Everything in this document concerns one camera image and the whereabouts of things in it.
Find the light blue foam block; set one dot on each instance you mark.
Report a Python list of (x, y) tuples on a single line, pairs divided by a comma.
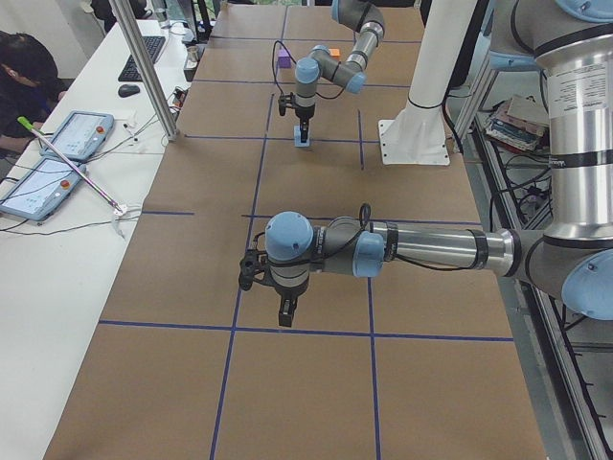
[(297, 141)]

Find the purple foam block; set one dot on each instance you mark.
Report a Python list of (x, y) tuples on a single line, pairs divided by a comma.
[(284, 59)]

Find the black computer mouse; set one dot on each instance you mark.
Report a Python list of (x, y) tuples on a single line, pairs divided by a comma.
[(128, 90)]

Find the stack of books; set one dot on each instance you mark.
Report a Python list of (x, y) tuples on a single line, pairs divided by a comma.
[(520, 123)]

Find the upper teach pendant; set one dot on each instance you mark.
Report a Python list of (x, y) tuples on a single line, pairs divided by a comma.
[(81, 134)]

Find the teach pendant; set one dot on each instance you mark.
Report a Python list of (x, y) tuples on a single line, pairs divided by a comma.
[(81, 134), (41, 191)]

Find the white side table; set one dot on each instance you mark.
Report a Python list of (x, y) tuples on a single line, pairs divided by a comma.
[(56, 274)]

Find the lower teach pendant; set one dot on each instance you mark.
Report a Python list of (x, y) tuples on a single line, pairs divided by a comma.
[(41, 191)]

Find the seated person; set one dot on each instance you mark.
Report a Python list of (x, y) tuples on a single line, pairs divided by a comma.
[(30, 87)]

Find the green tipped metal rod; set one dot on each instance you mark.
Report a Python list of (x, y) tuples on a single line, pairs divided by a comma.
[(67, 165)]

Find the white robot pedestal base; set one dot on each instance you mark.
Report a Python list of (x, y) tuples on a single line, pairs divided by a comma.
[(417, 135)]

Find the aluminium frame post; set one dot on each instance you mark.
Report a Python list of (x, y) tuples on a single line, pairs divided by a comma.
[(136, 45)]

